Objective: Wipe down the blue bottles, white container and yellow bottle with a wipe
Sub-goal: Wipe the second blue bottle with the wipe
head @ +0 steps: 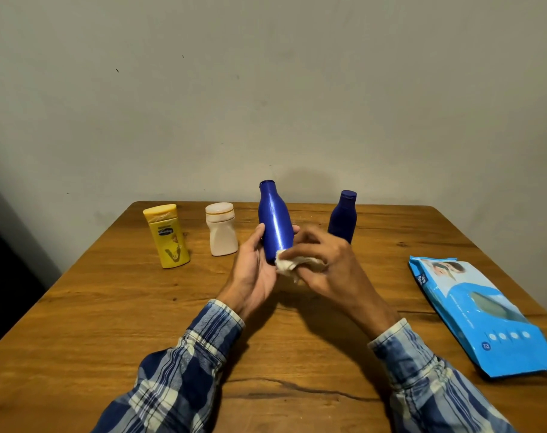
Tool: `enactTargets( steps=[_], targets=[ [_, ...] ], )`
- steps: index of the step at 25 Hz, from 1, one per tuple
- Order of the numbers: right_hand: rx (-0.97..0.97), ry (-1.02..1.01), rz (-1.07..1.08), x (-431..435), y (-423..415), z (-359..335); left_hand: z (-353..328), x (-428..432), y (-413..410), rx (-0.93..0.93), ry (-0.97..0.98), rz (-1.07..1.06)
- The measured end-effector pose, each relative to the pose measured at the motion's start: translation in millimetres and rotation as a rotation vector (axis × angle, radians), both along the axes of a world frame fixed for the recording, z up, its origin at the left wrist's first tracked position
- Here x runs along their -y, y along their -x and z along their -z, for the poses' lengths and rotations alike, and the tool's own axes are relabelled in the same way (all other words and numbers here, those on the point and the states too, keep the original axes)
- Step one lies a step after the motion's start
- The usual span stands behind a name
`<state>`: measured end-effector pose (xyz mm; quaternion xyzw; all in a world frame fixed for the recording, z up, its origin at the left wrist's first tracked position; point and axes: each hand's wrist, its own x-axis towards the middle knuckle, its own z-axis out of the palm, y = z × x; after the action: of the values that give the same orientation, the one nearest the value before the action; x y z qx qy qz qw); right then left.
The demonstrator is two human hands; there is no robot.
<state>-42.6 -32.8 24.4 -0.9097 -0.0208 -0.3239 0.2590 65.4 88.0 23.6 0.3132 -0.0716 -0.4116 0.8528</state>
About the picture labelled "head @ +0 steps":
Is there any person's left hand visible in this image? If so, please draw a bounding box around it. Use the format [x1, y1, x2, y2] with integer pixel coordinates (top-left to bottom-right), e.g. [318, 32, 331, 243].
[216, 223, 301, 322]

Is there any person's right hand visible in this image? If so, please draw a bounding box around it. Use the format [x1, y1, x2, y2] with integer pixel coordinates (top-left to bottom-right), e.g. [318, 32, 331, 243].
[278, 224, 400, 341]

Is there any white wet wipe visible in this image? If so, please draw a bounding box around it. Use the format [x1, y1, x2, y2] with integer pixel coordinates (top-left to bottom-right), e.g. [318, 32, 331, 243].
[275, 248, 328, 284]

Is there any white bottle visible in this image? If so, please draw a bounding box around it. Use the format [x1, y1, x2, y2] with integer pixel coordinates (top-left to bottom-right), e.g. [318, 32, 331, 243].
[204, 202, 240, 257]

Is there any dark blue bottle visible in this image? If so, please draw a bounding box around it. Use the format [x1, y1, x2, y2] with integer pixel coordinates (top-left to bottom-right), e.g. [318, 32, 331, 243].
[327, 189, 359, 245]
[258, 179, 296, 266]

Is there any yellow bottle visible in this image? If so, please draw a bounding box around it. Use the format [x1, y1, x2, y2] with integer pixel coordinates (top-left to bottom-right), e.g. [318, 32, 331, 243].
[142, 203, 191, 270]

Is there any blue wet wipes pack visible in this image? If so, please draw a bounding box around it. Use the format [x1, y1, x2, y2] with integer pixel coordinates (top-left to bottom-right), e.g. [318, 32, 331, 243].
[407, 255, 547, 379]

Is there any person's right forearm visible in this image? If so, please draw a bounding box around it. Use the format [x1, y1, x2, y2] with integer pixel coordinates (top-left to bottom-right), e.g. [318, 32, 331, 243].
[368, 318, 518, 433]

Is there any person's left forearm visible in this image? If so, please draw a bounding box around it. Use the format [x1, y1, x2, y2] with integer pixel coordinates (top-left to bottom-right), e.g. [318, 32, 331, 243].
[91, 298, 246, 433]

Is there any wooden table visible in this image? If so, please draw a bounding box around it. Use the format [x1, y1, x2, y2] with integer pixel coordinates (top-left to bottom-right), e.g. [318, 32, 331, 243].
[0, 201, 547, 433]

